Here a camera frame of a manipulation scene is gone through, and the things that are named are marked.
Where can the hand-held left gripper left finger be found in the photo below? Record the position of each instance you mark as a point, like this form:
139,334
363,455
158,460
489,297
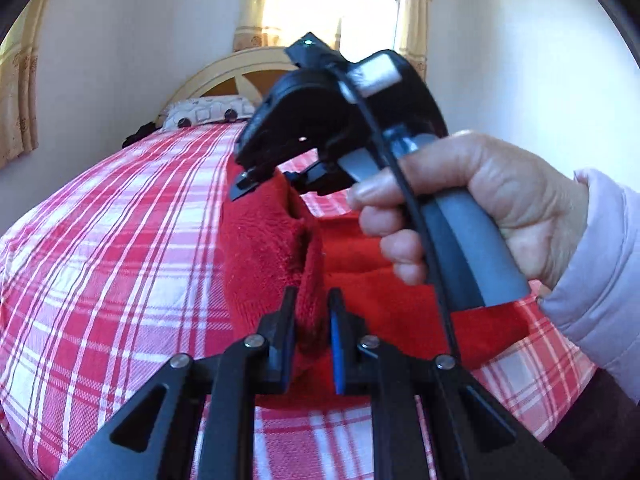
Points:
285,340

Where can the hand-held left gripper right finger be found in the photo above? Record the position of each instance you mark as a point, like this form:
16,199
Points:
337,355

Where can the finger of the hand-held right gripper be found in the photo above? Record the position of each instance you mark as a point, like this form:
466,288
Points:
320,177
250,182

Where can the red knit sweater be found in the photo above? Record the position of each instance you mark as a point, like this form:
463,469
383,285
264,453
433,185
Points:
260,260

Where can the person's right forearm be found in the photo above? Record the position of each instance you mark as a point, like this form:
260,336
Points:
600,285

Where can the person's right hand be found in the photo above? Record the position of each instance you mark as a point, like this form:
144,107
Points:
525,200

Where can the white patterned pillow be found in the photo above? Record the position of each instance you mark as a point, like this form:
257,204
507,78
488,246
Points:
205,110

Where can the cream wooden headboard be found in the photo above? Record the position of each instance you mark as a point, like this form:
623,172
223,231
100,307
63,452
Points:
220,77

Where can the window behind headboard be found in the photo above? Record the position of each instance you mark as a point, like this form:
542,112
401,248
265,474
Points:
370,25

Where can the beige floral curtain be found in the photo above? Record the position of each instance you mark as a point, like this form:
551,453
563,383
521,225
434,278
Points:
280,10
20,110
417,20

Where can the black cloth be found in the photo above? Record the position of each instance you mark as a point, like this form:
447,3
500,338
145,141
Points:
140,135

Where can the red plaid bedsheet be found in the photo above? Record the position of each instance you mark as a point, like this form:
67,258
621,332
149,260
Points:
125,240

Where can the person's dark maroon clothing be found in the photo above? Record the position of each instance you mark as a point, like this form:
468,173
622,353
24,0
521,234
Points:
600,425

